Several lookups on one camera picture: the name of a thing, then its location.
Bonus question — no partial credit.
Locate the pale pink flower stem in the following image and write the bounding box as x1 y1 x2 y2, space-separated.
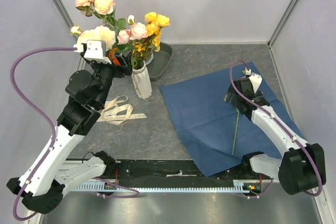
232 109 240 155

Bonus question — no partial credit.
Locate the pink flower stem two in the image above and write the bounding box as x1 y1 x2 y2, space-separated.
117 15 153 70

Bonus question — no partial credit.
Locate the blue wrapping paper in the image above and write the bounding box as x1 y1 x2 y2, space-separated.
161 62 303 176

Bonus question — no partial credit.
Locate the white pink flower stem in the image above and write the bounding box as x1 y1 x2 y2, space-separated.
70 26 116 51

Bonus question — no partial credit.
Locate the cream printed ribbon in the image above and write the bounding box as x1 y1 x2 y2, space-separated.
97 95 147 125

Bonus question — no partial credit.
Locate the yellow flower bunch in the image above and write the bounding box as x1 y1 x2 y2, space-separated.
144 12 170 55

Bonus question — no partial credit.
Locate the pink flower stem one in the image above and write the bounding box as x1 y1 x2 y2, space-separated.
75 0 127 33

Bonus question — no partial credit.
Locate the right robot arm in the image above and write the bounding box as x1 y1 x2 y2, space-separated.
224 73 326 197

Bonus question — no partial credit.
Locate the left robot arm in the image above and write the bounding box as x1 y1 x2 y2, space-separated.
6 47 131 221

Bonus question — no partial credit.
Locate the white ribbed vase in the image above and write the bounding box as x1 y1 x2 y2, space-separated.
131 63 152 99

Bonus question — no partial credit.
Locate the orange cup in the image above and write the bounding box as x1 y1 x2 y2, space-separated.
108 48 121 66

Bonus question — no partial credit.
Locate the dark grey tray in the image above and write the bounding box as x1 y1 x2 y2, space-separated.
146 42 173 82

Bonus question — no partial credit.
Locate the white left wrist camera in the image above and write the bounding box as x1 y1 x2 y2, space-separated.
74 40 112 65

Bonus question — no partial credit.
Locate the white slotted cable duct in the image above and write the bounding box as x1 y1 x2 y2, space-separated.
72 180 261 194

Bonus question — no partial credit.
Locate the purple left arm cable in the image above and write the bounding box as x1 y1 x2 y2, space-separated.
9 46 141 221

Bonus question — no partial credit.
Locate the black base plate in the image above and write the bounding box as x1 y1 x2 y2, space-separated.
104 158 250 188

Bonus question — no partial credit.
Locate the right aluminium frame post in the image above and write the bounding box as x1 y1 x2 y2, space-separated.
267 0 300 49

